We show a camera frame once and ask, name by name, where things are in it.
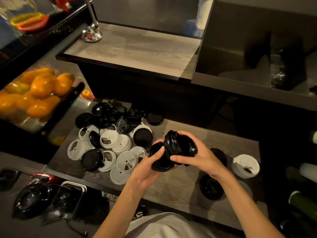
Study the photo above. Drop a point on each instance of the person's right hand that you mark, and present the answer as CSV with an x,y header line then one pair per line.
x,y
208,161

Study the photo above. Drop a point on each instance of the person's left hand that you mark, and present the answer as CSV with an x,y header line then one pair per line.
x,y
146,173

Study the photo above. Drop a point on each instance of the stack of black lids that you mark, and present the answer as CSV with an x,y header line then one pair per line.
x,y
177,146

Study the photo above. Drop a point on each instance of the stack of white lids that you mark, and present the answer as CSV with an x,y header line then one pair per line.
x,y
245,166

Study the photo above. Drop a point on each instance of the clear plastic lids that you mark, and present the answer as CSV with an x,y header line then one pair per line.
x,y
246,189

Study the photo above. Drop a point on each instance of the pile of mixed cup lids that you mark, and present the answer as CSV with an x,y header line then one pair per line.
x,y
109,136

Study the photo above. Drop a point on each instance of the dark metal organizer box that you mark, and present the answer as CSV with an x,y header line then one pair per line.
x,y
235,47

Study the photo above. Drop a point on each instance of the person's left forearm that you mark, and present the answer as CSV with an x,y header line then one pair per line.
x,y
116,213

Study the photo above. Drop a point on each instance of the person's right forearm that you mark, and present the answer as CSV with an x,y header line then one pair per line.
x,y
247,208

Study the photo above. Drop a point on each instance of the translucent yellow print cup stack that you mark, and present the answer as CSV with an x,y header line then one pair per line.
x,y
308,172

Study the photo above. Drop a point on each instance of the green sleeved white cup stack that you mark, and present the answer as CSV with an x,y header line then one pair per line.
x,y
302,204

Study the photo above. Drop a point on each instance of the white paper cup stack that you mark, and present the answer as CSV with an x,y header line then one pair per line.
x,y
314,137

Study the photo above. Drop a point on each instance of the black left shoe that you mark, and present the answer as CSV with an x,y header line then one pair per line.
x,y
141,211

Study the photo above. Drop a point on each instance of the white shirt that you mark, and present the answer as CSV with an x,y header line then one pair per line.
x,y
168,228

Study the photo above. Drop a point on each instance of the clear plastic bag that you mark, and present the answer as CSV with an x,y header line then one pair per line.
x,y
277,71

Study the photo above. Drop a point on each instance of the small red packet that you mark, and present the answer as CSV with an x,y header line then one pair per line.
x,y
313,91

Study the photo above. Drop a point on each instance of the blue stool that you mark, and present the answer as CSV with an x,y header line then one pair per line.
x,y
192,27

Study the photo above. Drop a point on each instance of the pile of oranges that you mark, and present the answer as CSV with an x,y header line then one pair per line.
x,y
37,91

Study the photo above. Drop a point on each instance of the black round cap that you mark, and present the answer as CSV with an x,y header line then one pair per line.
x,y
8,177

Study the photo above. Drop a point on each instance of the chrome flag stand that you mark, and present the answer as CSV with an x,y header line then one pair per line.
x,y
91,32

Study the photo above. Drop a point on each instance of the red flag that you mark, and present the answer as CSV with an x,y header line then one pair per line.
x,y
63,1

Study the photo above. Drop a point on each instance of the clear juicer container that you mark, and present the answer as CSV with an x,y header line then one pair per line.
x,y
14,4

